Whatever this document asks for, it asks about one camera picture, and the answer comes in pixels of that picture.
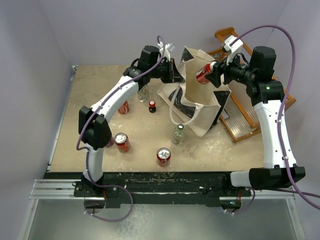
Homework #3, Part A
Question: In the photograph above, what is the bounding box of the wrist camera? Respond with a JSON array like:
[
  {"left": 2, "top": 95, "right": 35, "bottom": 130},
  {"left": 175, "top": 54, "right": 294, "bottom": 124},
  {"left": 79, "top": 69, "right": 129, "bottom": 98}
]
[
  {"left": 157, "top": 42, "right": 175, "bottom": 60},
  {"left": 221, "top": 35, "right": 244, "bottom": 59}
]

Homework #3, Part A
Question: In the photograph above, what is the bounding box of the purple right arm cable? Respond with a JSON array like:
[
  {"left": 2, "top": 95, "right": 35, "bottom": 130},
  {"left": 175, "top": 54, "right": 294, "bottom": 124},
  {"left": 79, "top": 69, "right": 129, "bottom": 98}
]
[{"left": 223, "top": 24, "right": 320, "bottom": 216}]

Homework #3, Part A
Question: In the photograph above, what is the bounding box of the aluminium rail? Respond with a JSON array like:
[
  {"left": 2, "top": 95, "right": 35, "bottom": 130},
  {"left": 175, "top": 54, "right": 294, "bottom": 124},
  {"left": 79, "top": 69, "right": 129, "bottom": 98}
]
[{"left": 28, "top": 178, "right": 86, "bottom": 201}]

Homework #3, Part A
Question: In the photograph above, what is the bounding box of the orange wooden rack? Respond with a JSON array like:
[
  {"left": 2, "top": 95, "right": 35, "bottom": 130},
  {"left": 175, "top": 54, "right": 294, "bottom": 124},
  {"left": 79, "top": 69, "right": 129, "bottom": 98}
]
[{"left": 207, "top": 27, "right": 296, "bottom": 143}]

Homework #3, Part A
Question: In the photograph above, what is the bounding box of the purple soda can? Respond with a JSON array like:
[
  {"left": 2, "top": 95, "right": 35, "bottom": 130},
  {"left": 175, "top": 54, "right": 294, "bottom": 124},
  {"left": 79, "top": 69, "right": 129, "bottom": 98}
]
[{"left": 105, "top": 138, "right": 114, "bottom": 148}]

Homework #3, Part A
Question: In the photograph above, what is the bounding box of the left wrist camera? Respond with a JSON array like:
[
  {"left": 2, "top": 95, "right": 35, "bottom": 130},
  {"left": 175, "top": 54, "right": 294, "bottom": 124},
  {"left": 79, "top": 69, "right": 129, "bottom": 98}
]
[{"left": 157, "top": 42, "right": 175, "bottom": 60}]

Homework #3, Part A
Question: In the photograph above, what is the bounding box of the red cola can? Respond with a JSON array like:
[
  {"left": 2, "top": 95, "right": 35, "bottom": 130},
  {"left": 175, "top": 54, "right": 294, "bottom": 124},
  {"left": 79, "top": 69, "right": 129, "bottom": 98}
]
[{"left": 196, "top": 60, "right": 218, "bottom": 85}]

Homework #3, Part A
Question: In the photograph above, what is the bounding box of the clear green-capped glass bottle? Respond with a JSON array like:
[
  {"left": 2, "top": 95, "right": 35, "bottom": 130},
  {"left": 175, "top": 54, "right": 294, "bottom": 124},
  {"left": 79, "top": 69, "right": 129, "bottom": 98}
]
[{"left": 172, "top": 123, "right": 186, "bottom": 145}]

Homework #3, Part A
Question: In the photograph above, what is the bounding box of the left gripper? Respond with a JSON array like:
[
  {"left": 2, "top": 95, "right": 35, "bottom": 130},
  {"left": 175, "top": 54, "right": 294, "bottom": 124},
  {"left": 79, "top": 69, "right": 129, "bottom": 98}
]
[{"left": 149, "top": 58, "right": 185, "bottom": 84}]

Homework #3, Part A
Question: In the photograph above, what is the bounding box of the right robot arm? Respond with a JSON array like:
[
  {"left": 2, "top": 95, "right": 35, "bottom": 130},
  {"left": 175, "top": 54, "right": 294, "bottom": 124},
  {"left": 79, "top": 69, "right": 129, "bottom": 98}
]
[{"left": 206, "top": 46, "right": 306, "bottom": 196}]

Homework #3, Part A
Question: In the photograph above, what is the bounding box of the clear bottle behind left arm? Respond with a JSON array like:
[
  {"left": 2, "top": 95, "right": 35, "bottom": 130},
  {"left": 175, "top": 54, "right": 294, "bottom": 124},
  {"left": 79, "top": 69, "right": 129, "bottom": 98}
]
[{"left": 137, "top": 84, "right": 149, "bottom": 103}]

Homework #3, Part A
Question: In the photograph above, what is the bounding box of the red can under left arm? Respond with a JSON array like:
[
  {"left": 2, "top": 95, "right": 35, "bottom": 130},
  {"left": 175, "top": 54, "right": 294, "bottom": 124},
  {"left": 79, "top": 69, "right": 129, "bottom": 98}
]
[{"left": 118, "top": 101, "right": 130, "bottom": 114}]

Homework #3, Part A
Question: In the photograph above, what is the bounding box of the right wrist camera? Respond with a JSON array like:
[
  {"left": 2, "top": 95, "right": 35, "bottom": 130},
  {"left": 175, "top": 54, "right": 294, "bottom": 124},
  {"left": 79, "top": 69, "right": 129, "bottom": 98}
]
[{"left": 221, "top": 35, "right": 244, "bottom": 59}]

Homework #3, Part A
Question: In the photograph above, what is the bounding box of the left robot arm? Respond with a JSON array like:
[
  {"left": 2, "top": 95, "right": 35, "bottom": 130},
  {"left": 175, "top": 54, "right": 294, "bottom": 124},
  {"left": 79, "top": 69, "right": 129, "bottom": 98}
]
[{"left": 77, "top": 43, "right": 183, "bottom": 196}]

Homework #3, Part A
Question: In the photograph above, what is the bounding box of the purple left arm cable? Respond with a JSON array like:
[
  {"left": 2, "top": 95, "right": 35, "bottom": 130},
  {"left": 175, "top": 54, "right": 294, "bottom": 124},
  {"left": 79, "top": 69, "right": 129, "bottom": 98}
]
[{"left": 75, "top": 35, "right": 167, "bottom": 222}]

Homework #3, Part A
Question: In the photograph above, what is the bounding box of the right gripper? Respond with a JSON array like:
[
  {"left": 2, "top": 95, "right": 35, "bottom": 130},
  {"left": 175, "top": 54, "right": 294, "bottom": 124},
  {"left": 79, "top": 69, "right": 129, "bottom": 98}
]
[{"left": 205, "top": 48, "right": 257, "bottom": 88}]

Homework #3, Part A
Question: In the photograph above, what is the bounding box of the cream canvas tote bag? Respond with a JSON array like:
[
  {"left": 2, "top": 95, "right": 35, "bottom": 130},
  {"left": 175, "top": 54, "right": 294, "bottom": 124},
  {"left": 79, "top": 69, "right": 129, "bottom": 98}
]
[{"left": 157, "top": 47, "right": 231, "bottom": 138}]

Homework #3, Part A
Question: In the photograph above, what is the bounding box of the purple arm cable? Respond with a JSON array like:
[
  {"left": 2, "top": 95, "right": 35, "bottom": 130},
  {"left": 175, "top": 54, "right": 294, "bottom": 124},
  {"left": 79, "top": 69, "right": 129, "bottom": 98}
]
[
  {"left": 75, "top": 35, "right": 167, "bottom": 222},
  {"left": 223, "top": 24, "right": 320, "bottom": 216}
]

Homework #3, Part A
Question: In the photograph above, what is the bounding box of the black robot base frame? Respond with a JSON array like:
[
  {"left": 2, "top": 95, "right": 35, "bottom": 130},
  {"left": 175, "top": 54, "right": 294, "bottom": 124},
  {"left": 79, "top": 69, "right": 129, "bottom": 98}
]
[{"left": 43, "top": 171, "right": 252, "bottom": 209}]

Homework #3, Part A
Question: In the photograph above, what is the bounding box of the small dark red-capped bottle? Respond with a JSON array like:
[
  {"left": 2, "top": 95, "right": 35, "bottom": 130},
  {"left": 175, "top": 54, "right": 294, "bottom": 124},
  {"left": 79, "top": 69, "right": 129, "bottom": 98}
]
[{"left": 148, "top": 100, "right": 157, "bottom": 113}]

